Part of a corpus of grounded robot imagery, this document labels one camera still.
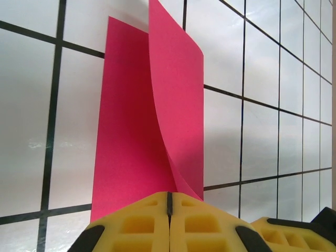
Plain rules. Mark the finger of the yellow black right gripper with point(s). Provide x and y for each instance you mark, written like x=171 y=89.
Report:
x=294 y=236

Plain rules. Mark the pink paper sheet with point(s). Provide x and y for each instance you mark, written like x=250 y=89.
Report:
x=126 y=131

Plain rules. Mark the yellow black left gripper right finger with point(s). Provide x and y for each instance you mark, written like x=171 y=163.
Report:
x=204 y=228

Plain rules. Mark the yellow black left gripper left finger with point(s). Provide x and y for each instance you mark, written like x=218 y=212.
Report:
x=136 y=228

